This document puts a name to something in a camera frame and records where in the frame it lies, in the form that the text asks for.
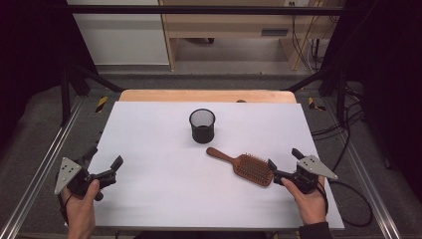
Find person's right hand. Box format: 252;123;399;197
280;175;328;227

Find yellow black tape strip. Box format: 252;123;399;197
95;96;109;115
308;97;327;113

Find black horizontal frame bar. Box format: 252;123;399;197
65;4;347;17

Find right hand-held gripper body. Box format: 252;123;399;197
285;154;339;195

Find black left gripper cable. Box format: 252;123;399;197
58;192;74;227

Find bundle of hanging cables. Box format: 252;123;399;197
290;2;340;75

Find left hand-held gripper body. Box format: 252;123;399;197
54;155;105;202

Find person's left hand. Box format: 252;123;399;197
62;178;101;227

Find white board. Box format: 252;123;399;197
64;101;345;232

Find black mesh cup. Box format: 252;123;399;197
188;108;217;144

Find dark curtain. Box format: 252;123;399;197
320;0;422;203
0;0;99;152

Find black metal stand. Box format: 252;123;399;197
281;64;348;127
60;61;124;127

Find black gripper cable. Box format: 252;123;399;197
316;179;374;229
58;192;74;227

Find light wooden desk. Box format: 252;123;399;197
158;0;346;72

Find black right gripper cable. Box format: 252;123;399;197
316;179;374;229

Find black floor cables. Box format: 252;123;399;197
311;84;366;174

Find light wooden table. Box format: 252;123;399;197
117;89;298;105

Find white cabinet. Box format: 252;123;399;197
66;0;170;67

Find aluminium rail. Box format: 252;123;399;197
321;97;403;239
0;95;87;239

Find brown wooden hairbrush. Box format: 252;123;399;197
205;146;275;188

